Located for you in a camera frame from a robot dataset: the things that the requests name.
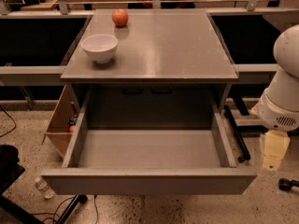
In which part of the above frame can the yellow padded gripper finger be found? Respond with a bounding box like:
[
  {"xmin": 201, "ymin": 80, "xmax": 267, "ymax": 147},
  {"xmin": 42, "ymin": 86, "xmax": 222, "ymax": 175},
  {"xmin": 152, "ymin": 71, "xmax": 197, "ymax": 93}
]
[{"xmin": 263, "ymin": 130, "xmax": 291, "ymax": 171}]

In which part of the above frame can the grey top drawer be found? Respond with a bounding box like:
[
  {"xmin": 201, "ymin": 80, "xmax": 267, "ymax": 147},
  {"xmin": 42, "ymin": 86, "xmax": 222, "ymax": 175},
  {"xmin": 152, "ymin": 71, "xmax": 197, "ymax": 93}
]
[{"xmin": 42, "ymin": 88, "xmax": 256, "ymax": 195}]

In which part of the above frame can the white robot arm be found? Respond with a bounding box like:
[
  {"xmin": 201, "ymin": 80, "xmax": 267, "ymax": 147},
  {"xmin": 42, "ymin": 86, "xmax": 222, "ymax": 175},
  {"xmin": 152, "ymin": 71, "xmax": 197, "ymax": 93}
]
[{"xmin": 251, "ymin": 25, "xmax": 299, "ymax": 171}]

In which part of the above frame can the grey drawer cabinet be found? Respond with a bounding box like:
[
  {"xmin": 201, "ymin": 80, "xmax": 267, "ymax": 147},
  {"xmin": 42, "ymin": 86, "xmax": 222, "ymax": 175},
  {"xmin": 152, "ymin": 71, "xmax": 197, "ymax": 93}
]
[{"xmin": 61, "ymin": 9, "xmax": 238, "ymax": 129}]

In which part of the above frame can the black metal leg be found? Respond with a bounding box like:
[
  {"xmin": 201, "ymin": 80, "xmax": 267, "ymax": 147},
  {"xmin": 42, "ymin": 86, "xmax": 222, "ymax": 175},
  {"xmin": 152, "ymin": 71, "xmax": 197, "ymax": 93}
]
[{"xmin": 224, "ymin": 105, "xmax": 250, "ymax": 162}]

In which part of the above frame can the black caster wheel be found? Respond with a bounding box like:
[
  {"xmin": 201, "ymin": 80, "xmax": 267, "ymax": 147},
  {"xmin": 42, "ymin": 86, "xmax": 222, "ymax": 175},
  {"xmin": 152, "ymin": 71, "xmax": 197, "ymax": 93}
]
[{"xmin": 278, "ymin": 178, "xmax": 299, "ymax": 191}]

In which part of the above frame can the white ceramic bowl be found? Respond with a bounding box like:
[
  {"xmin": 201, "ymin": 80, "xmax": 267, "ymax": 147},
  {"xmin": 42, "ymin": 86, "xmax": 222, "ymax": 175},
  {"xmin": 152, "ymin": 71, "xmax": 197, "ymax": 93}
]
[{"xmin": 81, "ymin": 35, "xmax": 119, "ymax": 63}]

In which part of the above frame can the red apple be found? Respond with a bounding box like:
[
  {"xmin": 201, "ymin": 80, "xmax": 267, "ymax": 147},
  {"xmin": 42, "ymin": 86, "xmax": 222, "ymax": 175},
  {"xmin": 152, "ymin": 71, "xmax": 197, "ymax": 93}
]
[{"xmin": 112, "ymin": 9, "xmax": 129, "ymax": 27}]

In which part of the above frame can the small orange fruit in box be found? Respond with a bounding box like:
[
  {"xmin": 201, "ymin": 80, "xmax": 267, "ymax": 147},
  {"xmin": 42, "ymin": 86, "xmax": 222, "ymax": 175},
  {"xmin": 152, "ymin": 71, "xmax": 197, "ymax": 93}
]
[{"xmin": 68, "ymin": 125, "xmax": 76, "ymax": 133}]

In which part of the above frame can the cardboard box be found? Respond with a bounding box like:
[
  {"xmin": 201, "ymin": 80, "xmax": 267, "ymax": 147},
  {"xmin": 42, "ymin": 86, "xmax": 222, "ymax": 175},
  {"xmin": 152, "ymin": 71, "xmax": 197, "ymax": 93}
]
[{"xmin": 45, "ymin": 86, "xmax": 77, "ymax": 157}]

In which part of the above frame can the clear plastic water bottle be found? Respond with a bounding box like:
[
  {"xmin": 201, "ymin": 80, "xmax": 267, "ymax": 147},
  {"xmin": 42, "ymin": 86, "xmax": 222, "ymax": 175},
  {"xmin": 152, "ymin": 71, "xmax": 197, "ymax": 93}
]
[{"xmin": 35, "ymin": 176, "xmax": 55, "ymax": 200}]

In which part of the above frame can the black chair base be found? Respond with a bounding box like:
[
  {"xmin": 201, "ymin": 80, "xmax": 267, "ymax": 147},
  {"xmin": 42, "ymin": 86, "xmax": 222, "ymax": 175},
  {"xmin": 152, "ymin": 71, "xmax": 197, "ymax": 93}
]
[{"xmin": 0, "ymin": 144, "xmax": 89, "ymax": 224}]

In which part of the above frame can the black floor cable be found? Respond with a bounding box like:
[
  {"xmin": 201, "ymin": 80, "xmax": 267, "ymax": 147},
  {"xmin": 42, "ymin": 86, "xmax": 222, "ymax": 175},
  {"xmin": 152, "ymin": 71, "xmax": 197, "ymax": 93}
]
[{"xmin": 31, "ymin": 194, "xmax": 101, "ymax": 224}]

